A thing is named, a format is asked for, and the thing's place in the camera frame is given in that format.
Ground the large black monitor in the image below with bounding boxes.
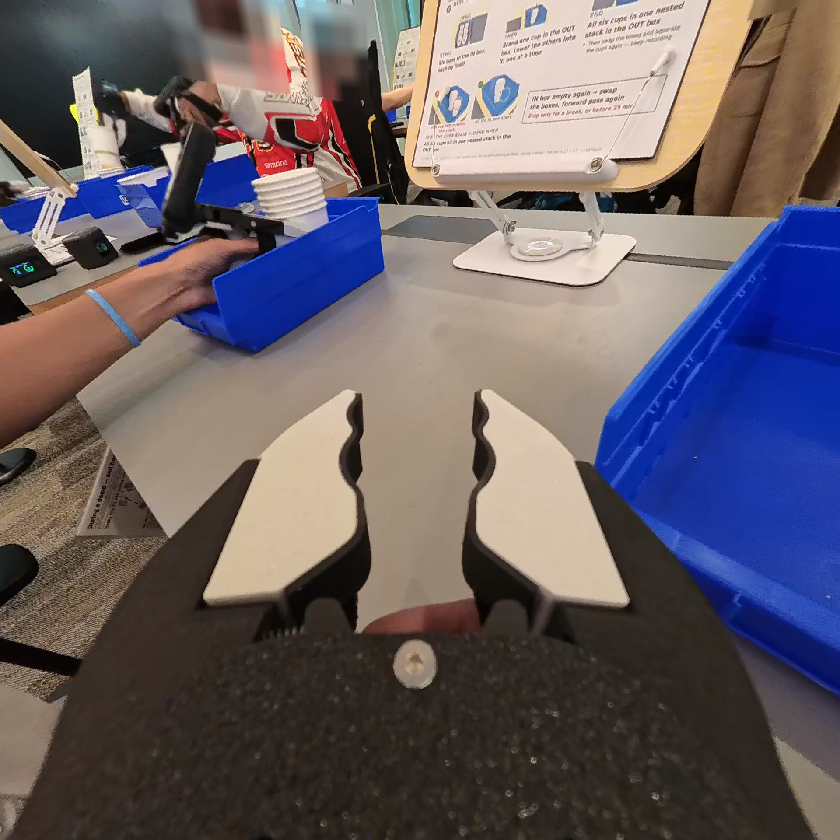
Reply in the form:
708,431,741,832
0,0,217,173

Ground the black jacket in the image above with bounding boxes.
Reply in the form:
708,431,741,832
351,39,408,204

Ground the wooden display board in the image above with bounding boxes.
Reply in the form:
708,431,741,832
403,0,756,193
0,118,78,198

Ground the blue wristband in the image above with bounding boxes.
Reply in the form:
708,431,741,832
84,289,143,349

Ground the person's left forearm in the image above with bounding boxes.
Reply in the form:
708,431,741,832
0,279,142,447

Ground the printed instruction sheet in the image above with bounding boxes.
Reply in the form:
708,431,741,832
420,0,713,165

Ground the person's left hand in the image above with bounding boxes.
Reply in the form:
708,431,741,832
121,238,261,339

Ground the stack of nested white cups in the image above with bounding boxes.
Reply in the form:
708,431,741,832
251,167,329,234
82,125,124,177

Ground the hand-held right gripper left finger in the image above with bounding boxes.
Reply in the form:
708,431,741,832
202,390,372,636

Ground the white printed sign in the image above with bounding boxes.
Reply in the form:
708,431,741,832
392,28,422,91

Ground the black display device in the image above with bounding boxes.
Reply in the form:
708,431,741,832
0,244,58,288
62,226,120,270

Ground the beige cloth cover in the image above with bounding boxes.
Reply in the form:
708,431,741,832
692,0,840,217

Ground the blue plastic bin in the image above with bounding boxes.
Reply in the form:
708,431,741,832
138,197,386,355
0,172,168,235
117,152,261,227
595,205,840,697

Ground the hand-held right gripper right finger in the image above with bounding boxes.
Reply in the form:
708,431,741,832
462,389,631,636

